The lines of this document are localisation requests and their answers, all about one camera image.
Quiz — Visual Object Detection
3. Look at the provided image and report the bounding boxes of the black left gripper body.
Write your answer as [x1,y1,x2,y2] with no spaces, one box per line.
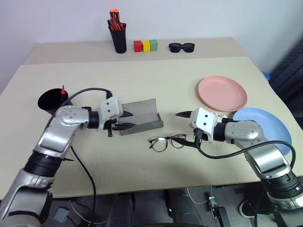
[104,113,125,138]

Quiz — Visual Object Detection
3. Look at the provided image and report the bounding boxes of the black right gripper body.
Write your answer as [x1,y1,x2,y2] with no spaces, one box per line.
[192,127,205,146]

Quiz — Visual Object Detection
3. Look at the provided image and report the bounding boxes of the tortoise frame eyeglasses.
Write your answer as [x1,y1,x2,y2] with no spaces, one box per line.
[149,133,188,153]

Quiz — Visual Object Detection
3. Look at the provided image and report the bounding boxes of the grey open glasses case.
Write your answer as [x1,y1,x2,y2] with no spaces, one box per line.
[117,98,164,136]

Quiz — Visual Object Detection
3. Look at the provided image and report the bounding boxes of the wide black cup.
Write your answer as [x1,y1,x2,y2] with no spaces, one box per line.
[37,87,74,116]

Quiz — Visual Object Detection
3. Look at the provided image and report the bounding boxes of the tall black pen cup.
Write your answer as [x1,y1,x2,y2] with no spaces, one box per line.
[109,22,127,54]

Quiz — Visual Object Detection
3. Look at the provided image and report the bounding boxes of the pink plate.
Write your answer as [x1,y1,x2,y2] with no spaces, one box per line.
[197,75,248,113]

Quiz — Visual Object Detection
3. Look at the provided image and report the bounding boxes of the red tipped marker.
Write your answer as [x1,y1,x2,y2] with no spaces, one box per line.
[60,85,67,105]

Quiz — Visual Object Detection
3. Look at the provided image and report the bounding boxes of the dark rounded robot leg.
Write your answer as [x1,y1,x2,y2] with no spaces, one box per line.
[105,192,137,227]
[163,189,204,227]

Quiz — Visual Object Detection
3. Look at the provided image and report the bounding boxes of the black sunglasses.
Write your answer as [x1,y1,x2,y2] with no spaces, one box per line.
[168,43,196,53]

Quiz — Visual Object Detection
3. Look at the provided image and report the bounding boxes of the blue plate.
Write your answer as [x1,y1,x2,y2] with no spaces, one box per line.
[232,107,293,157]

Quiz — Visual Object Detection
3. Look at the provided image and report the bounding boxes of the black and white shoe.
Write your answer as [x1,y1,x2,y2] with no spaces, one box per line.
[238,200,258,218]

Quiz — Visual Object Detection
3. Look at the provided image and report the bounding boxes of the grey box on floor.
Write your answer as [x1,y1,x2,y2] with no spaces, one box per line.
[53,207,70,223]

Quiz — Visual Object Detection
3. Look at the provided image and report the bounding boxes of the black ribbed background fixture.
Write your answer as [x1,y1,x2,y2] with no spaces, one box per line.
[269,37,303,112]

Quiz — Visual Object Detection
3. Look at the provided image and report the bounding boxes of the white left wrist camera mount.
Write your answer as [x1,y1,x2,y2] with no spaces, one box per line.
[98,96,124,131]

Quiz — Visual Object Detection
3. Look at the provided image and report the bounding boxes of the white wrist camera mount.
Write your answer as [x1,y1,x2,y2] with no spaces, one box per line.
[188,107,222,144]
[98,96,124,131]

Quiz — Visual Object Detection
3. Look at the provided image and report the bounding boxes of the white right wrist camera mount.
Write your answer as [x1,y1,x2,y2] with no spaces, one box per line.
[188,107,222,144]

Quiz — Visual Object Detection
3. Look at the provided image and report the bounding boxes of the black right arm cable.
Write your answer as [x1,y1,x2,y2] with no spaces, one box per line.
[196,136,296,177]

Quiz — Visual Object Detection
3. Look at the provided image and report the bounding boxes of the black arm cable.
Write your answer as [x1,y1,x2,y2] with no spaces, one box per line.
[46,87,113,224]
[196,136,296,177]

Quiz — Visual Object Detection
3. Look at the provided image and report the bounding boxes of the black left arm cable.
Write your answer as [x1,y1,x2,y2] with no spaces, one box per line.
[46,87,113,224]

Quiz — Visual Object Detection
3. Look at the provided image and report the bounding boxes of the white floor cable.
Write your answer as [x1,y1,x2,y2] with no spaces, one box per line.
[184,188,211,204]

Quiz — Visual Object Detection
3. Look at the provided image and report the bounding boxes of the metal clamp bracket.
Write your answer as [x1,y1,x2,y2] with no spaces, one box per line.
[208,195,227,220]

